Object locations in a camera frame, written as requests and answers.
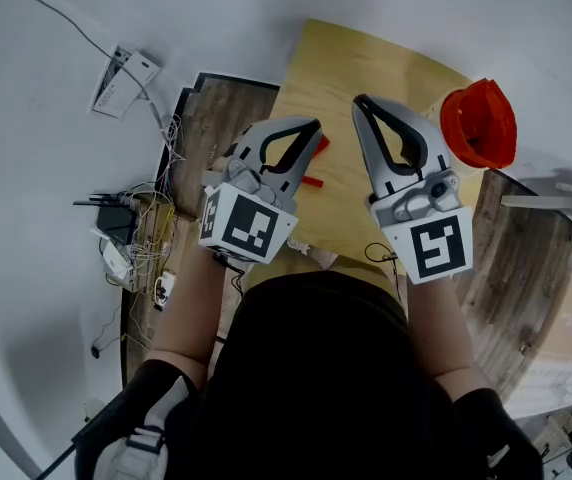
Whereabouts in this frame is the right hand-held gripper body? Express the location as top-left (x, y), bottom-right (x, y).
top-left (367, 167), bottom-right (475, 286)

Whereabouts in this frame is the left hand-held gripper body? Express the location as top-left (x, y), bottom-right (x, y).
top-left (197, 159), bottom-right (301, 266)

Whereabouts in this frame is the person's left forearm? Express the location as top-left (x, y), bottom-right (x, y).
top-left (147, 251), bottom-right (228, 385)

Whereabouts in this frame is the person's right forearm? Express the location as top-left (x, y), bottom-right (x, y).
top-left (404, 276), bottom-right (476, 380)

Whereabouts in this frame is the cream bucket with orange liner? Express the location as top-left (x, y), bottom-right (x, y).
top-left (422, 77), bottom-right (519, 171)

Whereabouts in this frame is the person's white shoe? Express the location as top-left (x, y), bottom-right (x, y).
top-left (284, 236), bottom-right (341, 273)

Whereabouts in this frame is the white board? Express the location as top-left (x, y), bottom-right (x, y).
top-left (499, 186), bottom-right (572, 215)

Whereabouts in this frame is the black router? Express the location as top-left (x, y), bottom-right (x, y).
top-left (72, 192), bottom-right (141, 248)

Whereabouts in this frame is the white network device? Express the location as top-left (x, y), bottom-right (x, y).
top-left (97, 239), bottom-right (136, 283)

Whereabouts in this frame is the person's black shirt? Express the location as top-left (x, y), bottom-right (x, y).
top-left (72, 269), bottom-right (546, 480)

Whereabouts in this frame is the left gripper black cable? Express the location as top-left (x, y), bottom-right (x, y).
top-left (212, 251), bottom-right (248, 298)

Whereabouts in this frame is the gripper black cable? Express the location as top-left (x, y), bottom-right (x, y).
top-left (363, 240), bottom-right (403, 295)
top-left (212, 251), bottom-right (248, 298)

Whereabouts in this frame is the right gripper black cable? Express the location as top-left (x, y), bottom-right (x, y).
top-left (363, 240), bottom-right (403, 295)

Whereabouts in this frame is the tangle of white cables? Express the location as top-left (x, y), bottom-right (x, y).
top-left (129, 116), bottom-right (188, 280)

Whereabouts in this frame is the thin black floor cable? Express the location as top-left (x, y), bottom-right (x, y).
top-left (89, 306), bottom-right (128, 360)

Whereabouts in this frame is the long grey cable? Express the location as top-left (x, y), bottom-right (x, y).
top-left (0, 0), bottom-right (168, 130)

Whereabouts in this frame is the white bag strap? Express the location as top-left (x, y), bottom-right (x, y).
top-left (92, 374), bottom-right (191, 480)

